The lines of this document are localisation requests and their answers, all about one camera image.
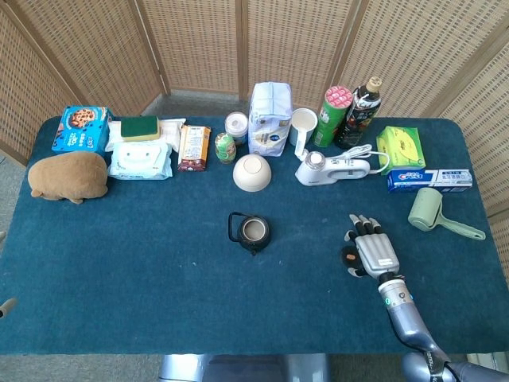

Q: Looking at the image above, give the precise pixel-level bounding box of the black round knob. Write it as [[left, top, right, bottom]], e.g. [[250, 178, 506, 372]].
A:
[[340, 245, 360, 267]]

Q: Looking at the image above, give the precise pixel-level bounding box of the yellow green tissue box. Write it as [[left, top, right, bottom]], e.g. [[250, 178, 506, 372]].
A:
[[375, 126, 427, 171]]

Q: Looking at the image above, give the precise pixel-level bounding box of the green lint roller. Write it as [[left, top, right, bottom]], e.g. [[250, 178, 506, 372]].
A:
[[407, 187, 487, 241]]

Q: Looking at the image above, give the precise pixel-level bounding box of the white handheld appliance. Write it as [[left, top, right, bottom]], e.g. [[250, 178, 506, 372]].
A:
[[293, 150, 371, 187]]

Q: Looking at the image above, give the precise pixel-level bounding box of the blue white toothpaste box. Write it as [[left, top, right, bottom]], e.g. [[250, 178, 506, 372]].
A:
[[387, 167, 474, 194]]

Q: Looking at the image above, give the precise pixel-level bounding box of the green chips can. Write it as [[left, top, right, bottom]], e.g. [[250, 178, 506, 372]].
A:
[[312, 84, 354, 149]]

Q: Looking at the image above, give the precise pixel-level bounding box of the white wet wipes pack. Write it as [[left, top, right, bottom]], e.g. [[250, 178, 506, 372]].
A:
[[107, 142, 174, 181]]

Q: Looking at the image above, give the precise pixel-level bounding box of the dark tea bottle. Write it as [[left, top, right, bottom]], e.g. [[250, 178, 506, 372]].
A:
[[334, 76, 383, 150]]

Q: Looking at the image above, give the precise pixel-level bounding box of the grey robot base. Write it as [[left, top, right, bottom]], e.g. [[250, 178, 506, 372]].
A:
[[157, 353, 331, 382]]

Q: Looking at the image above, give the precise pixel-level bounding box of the brown plush toy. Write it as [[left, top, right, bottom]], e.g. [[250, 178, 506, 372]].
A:
[[27, 150, 110, 205]]

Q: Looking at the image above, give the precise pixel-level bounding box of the wicker folding screen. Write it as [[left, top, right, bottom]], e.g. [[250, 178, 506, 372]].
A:
[[0, 0, 509, 287]]

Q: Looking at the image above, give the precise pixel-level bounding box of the white power cable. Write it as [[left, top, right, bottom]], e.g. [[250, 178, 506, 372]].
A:
[[336, 143, 391, 175]]

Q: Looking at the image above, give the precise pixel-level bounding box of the beige upturned bowl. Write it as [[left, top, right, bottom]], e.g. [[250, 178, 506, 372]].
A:
[[232, 154, 273, 193]]

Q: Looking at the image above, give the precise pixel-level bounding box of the teal felt table cloth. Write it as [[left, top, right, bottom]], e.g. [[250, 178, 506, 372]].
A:
[[0, 115, 509, 356]]

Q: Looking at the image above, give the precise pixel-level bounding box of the blue cookie box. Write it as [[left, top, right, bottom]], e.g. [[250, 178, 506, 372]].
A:
[[51, 105, 115, 155]]

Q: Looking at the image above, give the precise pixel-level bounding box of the small green bottle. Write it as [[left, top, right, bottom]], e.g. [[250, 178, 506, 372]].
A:
[[215, 132, 237, 165]]

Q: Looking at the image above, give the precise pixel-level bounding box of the white handled cup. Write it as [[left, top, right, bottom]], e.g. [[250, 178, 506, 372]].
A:
[[289, 107, 319, 161]]

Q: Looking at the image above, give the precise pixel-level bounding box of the white flour bag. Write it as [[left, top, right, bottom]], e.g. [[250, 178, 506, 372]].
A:
[[247, 81, 293, 158]]

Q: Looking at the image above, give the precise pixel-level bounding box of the black teapot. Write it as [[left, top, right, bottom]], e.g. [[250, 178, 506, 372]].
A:
[[227, 211, 274, 256]]

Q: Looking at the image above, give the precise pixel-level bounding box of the white lidded jar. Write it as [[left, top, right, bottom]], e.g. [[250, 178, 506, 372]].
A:
[[224, 111, 250, 146]]

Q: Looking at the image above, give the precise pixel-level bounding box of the green yellow sponge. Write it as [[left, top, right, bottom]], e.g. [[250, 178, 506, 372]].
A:
[[119, 115, 161, 142]]

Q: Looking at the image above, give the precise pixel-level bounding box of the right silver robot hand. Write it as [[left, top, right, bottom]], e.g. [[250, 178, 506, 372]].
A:
[[340, 213, 407, 284]]

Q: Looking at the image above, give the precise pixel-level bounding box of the brown white snack box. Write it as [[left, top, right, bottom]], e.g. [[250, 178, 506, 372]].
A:
[[177, 124, 212, 173]]

